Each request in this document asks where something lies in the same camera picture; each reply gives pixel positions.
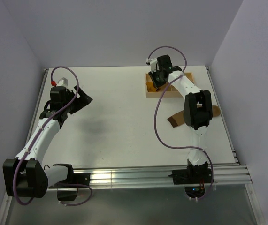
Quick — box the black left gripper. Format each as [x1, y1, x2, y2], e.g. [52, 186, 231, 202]
[62, 85, 92, 114]

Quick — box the yellow sock with brown cuff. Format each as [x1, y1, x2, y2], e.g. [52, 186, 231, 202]
[145, 82, 160, 92]

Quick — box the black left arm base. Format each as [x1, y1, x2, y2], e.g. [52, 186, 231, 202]
[49, 172, 93, 206]

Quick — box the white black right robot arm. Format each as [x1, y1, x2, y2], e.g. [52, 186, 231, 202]
[146, 55, 213, 183]

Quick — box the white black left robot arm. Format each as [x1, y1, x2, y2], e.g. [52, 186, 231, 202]
[3, 86, 92, 198]

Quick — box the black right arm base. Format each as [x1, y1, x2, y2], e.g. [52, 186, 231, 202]
[169, 162, 214, 200]

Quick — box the wooden compartment tray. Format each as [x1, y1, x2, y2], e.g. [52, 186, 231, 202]
[145, 74, 182, 98]

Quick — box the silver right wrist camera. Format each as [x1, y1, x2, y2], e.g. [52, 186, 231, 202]
[146, 58, 157, 65]

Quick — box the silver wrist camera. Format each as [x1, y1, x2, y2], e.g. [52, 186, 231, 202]
[57, 77, 68, 88]
[146, 58, 157, 65]

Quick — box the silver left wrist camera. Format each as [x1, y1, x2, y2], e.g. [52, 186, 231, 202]
[57, 77, 68, 88]

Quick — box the aluminium rail frame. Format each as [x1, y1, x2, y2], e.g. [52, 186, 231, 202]
[0, 66, 258, 225]

